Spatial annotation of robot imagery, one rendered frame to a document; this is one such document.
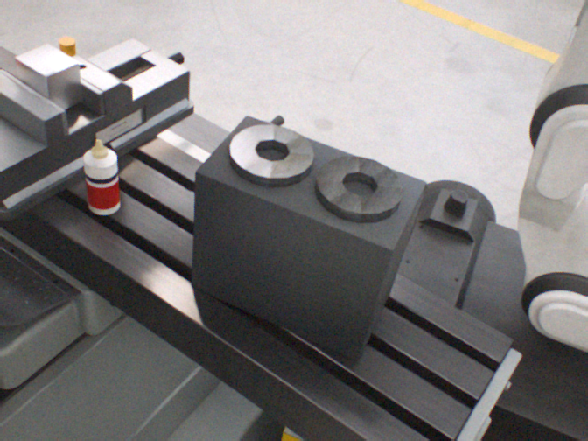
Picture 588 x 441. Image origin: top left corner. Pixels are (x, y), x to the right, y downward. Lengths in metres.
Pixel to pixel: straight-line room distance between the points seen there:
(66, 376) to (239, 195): 0.47
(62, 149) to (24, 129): 0.05
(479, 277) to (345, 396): 0.72
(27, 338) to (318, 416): 0.40
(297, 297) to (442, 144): 2.01
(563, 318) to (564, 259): 0.10
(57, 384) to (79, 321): 0.10
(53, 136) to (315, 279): 0.40
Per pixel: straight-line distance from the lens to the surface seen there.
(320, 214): 0.70
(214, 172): 0.74
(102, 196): 0.93
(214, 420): 1.60
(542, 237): 1.25
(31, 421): 1.10
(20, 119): 0.99
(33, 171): 0.97
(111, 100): 1.00
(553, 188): 1.12
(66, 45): 1.05
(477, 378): 0.86
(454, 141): 2.79
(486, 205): 1.62
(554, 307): 1.28
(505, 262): 1.52
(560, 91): 1.09
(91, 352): 1.10
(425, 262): 1.42
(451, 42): 3.42
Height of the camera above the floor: 1.58
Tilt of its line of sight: 44 degrees down
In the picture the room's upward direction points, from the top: 9 degrees clockwise
